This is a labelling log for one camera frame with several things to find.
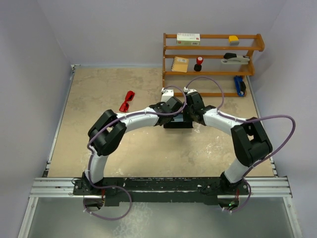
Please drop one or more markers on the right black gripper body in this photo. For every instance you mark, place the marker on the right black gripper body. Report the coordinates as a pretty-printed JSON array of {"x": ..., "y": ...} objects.
[{"x": 188, "y": 111}]

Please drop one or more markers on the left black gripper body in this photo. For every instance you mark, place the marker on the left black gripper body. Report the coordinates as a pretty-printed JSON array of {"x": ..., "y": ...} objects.
[{"x": 160, "y": 104}]

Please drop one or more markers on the black glasses case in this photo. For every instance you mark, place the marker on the black glasses case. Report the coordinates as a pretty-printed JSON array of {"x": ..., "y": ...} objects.
[{"x": 187, "y": 122}]

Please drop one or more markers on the red sunglasses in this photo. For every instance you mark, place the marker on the red sunglasses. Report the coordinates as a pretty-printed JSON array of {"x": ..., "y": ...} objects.
[{"x": 128, "y": 98}]

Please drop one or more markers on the blue cleaning cloth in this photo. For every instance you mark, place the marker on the blue cleaning cloth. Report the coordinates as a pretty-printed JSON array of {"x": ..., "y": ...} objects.
[{"x": 178, "y": 120}]

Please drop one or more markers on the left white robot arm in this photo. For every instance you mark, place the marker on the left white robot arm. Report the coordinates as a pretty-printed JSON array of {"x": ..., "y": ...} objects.
[{"x": 106, "y": 134}]

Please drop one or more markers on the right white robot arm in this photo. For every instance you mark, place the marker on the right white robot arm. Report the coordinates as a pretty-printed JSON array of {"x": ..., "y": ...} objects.
[{"x": 250, "y": 141}]

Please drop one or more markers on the tan spiral notebook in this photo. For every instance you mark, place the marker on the tan spiral notebook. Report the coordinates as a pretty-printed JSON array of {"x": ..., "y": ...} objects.
[{"x": 180, "y": 65}]

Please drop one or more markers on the red black stamp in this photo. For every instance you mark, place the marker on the red black stamp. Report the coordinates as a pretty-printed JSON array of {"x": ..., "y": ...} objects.
[{"x": 198, "y": 65}]

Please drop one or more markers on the wooden shelf rack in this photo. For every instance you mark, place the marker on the wooden shelf rack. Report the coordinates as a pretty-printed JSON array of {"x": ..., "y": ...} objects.
[{"x": 212, "y": 48}]

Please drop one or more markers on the blue black hole punch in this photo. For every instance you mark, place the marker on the blue black hole punch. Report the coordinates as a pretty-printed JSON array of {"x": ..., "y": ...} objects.
[{"x": 240, "y": 86}]

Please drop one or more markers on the grey black stapler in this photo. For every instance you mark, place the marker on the grey black stapler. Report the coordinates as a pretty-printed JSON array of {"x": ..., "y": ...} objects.
[{"x": 232, "y": 58}]

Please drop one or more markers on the white green box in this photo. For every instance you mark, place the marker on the white green box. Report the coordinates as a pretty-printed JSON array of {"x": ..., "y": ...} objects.
[{"x": 188, "y": 39}]

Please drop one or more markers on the yellow grey tape measure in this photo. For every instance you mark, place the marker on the yellow grey tape measure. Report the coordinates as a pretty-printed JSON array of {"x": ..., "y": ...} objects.
[{"x": 233, "y": 40}]

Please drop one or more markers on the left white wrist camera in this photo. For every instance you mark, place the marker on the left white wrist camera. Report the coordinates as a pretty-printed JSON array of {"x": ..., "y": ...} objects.
[{"x": 166, "y": 94}]

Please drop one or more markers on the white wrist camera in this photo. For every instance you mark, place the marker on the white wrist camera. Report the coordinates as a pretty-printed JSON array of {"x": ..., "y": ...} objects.
[
  {"x": 166, "y": 94},
  {"x": 189, "y": 89}
]

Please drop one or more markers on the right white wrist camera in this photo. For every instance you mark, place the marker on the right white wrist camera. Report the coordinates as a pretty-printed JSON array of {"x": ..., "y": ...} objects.
[{"x": 189, "y": 89}]

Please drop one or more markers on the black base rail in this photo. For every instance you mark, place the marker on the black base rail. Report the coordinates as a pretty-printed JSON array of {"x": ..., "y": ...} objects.
[{"x": 206, "y": 190}]

